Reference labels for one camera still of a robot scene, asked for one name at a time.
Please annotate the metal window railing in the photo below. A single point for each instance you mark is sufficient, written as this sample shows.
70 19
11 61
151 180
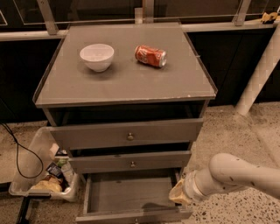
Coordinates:
54 19

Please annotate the dark blue snack packet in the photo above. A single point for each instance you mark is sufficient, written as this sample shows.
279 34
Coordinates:
54 170

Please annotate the black stand base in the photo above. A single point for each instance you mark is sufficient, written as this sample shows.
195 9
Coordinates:
21 218

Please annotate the grey bottom drawer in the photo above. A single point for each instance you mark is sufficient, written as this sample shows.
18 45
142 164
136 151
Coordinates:
131 197

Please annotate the white slanted pillar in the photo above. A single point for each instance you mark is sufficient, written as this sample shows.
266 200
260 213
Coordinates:
261 74

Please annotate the grey top drawer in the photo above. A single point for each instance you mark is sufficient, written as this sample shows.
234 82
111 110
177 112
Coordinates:
106 135

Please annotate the grey drawer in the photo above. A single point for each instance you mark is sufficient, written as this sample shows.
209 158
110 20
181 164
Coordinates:
130 162
131 197
106 135

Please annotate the clear plastic bottle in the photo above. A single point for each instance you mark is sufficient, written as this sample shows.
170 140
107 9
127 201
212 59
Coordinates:
67 172

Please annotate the yellow chip bag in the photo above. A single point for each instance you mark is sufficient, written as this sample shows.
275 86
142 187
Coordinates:
49 183

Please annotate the grey middle drawer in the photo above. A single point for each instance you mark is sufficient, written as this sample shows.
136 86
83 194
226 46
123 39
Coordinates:
130 162

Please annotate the grey drawer cabinet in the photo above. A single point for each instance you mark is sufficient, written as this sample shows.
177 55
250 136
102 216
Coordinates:
128 91

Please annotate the foam gripper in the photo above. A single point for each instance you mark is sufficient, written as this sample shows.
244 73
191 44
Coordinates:
190 185

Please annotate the orange soda can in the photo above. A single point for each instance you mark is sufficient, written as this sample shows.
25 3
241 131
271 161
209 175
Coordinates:
150 56

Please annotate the clear plastic bin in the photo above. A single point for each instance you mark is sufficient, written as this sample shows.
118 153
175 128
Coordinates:
32 166

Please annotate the white ceramic bowl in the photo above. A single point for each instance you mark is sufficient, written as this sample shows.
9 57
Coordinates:
97 57

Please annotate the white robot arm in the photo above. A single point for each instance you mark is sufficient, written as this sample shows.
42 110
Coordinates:
225 173

